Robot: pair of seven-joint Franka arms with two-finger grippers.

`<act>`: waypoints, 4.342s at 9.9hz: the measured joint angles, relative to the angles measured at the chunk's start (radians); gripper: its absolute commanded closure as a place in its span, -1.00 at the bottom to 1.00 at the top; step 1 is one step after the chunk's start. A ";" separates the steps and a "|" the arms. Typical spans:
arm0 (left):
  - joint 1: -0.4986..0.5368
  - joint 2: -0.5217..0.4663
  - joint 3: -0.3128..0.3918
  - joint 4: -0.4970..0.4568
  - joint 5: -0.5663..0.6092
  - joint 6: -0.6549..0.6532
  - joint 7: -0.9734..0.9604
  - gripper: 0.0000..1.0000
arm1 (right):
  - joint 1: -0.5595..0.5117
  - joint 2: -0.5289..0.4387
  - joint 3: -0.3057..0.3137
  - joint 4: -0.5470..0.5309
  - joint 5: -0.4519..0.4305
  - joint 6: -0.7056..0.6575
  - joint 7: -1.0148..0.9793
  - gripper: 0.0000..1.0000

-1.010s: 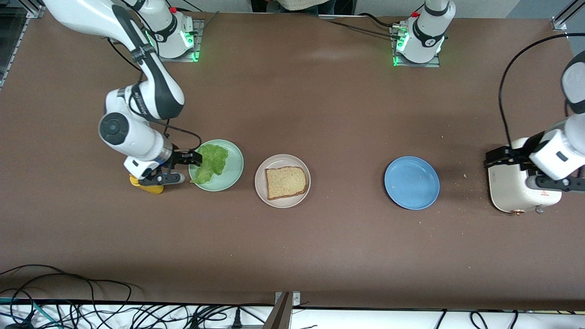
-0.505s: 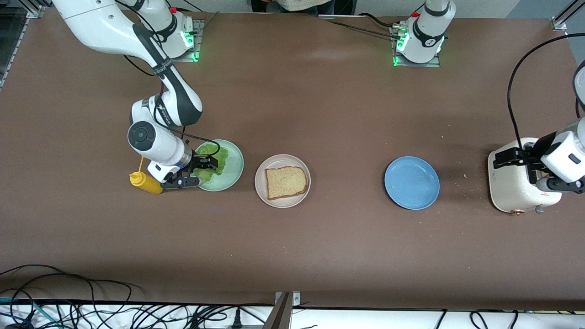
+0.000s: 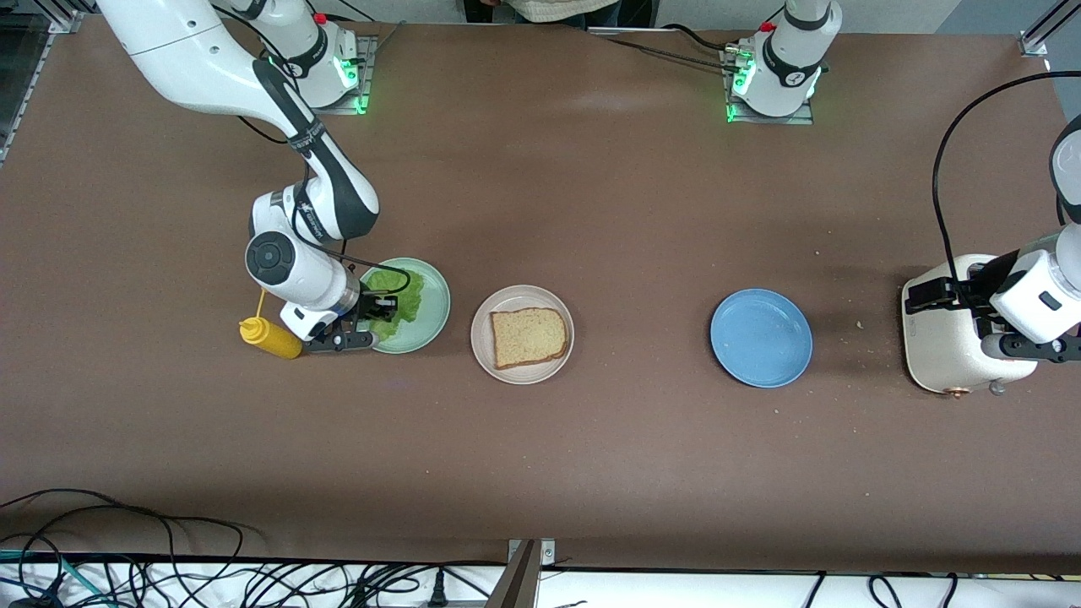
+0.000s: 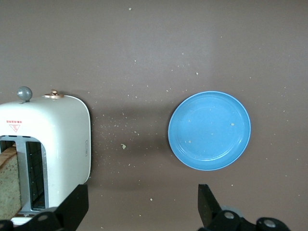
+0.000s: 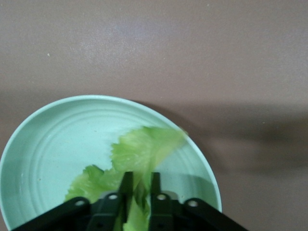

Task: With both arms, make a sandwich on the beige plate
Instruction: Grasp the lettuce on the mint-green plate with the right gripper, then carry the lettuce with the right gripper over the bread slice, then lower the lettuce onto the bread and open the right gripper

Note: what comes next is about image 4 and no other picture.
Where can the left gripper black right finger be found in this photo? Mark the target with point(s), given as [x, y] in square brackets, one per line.
[209, 211]

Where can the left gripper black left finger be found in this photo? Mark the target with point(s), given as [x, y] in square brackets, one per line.
[69, 211]

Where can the blue plate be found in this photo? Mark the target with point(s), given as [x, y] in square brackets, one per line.
[209, 131]

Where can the brown toast bread slice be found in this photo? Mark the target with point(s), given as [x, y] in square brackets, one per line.
[8, 183]

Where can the white toaster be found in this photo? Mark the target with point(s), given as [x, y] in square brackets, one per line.
[65, 134]

